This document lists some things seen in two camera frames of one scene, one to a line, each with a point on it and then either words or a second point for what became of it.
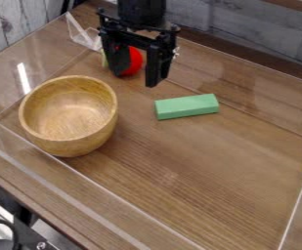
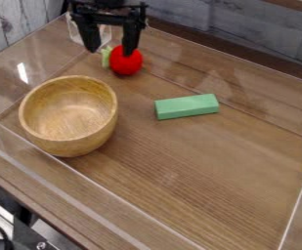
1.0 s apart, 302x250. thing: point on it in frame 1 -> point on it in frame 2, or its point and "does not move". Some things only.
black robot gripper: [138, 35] -> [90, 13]
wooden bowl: [68, 113] does not move
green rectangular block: [186, 105] does not move
